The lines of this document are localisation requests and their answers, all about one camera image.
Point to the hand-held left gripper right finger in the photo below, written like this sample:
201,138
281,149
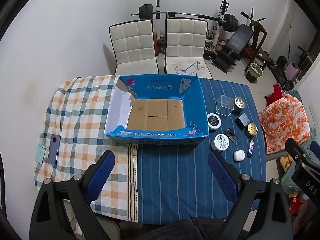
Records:
222,177

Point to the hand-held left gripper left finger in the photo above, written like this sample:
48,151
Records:
102,175

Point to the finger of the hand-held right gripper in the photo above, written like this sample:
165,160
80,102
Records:
297,152

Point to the square wall charger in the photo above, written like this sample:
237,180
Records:
242,121

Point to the grey canister with gold lid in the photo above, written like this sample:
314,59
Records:
240,105

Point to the blue cardboard box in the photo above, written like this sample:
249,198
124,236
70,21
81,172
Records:
155,115

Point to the yellow plush toy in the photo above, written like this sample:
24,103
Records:
285,162

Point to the red fabric item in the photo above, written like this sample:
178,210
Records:
297,202

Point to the white earbud case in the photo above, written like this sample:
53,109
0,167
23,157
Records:
239,155

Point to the orange floral cushion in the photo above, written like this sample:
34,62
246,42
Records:
285,120

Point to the printed lighter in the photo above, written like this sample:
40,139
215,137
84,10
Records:
250,148

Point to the bunch of keys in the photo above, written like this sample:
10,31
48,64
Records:
230,133

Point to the blue striped cloth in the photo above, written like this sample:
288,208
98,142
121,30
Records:
175,175

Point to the round gold tin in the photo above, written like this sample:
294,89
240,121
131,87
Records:
251,129

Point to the grey smartphone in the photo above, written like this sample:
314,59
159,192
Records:
53,150

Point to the white jar with black lid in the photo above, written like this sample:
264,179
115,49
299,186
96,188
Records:
214,121

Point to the checked orange and teal cloth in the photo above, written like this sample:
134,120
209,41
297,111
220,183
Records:
82,120

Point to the red cloth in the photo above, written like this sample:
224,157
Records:
273,95

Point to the pale green card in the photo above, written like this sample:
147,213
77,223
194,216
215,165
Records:
40,155

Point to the clear acrylic box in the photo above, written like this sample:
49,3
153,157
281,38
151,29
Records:
225,106

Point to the pink suitcase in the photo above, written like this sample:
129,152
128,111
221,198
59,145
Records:
292,71

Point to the small black bag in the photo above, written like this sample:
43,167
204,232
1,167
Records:
282,62

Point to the round waste bin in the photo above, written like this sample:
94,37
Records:
253,71

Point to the black weight bench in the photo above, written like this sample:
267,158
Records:
237,42

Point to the white quilted chair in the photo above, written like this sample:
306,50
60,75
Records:
185,42
132,45

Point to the barbell with black plates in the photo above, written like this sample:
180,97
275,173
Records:
185,14

